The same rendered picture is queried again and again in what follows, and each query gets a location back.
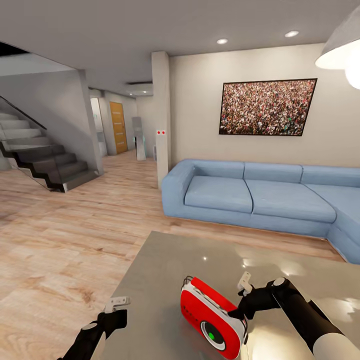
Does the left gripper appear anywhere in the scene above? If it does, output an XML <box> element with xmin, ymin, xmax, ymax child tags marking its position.
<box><xmin>97</xmin><ymin>309</ymin><xmax>128</xmax><ymax>336</ymax></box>

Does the radio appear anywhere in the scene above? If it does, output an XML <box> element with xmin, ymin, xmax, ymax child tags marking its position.
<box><xmin>180</xmin><ymin>275</ymin><xmax>248</xmax><ymax>360</ymax></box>

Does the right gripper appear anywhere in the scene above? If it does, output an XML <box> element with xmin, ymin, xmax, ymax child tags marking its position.
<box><xmin>228</xmin><ymin>284</ymin><xmax>268</xmax><ymax>320</ymax></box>

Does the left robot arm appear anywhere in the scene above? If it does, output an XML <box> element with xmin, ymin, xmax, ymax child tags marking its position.
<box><xmin>57</xmin><ymin>296</ymin><xmax>132</xmax><ymax>360</ymax></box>

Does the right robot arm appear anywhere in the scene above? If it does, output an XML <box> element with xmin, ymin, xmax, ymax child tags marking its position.
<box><xmin>228</xmin><ymin>271</ymin><xmax>360</xmax><ymax>360</ymax></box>

